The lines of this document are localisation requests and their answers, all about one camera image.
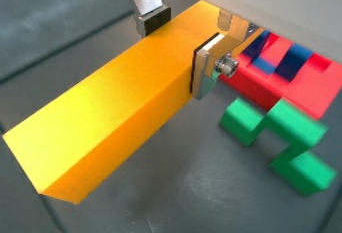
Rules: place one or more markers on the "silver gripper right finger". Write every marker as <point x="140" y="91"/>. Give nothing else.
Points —
<point x="214" y="56"/>

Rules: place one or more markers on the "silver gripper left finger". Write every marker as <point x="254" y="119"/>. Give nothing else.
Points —
<point x="151" y="15"/>

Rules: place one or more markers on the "long yellow block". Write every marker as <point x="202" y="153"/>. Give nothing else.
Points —
<point x="80" y="136"/>

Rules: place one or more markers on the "red board base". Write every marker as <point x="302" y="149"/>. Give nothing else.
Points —
<point x="310" y="91"/>

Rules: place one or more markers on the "blue U-shaped block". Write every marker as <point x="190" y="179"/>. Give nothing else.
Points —
<point x="291" y="62"/>

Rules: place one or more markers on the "green arch block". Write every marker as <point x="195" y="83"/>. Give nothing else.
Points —
<point x="295" y="164"/>

